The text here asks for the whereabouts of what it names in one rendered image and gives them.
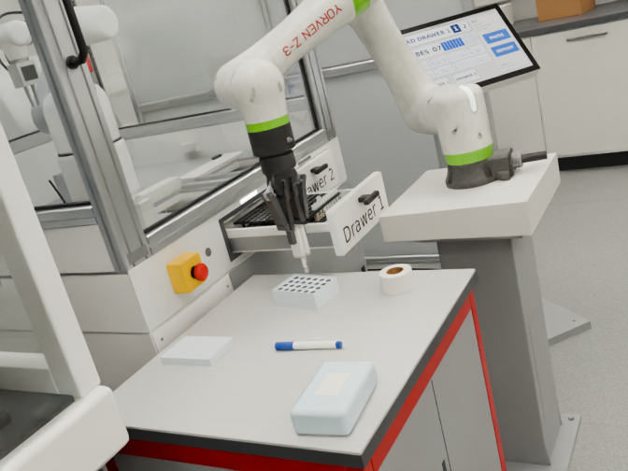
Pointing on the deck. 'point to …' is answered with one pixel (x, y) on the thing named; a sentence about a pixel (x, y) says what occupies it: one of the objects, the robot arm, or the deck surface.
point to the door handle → (76, 37)
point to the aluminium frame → (94, 144)
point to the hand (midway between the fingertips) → (298, 241)
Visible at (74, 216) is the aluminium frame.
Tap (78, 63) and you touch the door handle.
